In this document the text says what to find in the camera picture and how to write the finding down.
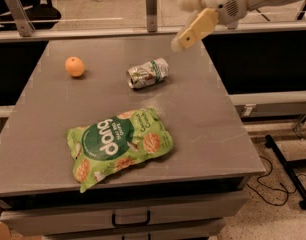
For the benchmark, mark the black drawer handle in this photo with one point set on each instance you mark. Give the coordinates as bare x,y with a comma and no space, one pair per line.
127,220

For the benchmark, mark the middle metal railing bracket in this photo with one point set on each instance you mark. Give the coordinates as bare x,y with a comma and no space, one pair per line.
151,15

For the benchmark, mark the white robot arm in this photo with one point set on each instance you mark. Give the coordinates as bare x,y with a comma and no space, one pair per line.
256,4

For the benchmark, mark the black stand leg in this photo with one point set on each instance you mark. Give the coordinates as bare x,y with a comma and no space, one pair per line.
289,167

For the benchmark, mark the right metal railing bracket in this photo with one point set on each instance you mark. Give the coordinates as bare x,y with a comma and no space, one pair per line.
233,25

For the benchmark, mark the left metal railing bracket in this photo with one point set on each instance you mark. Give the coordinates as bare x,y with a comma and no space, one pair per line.
22,22

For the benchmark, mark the green dang chips bag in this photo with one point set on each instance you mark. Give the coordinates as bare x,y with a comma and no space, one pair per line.
114,144

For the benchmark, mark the orange fruit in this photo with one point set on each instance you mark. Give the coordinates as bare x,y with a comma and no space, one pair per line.
74,66

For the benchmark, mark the black office chair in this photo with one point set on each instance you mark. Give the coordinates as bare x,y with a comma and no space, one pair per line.
41,12

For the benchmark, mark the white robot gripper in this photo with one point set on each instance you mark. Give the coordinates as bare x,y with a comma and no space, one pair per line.
223,0

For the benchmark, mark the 7up soda can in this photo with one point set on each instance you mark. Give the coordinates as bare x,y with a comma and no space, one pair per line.
147,74

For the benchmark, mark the metal railing bracket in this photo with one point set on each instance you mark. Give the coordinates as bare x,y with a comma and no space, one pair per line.
22,22
151,15
233,25

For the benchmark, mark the grey cabinet drawer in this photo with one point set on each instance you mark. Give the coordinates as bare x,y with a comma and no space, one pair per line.
170,218

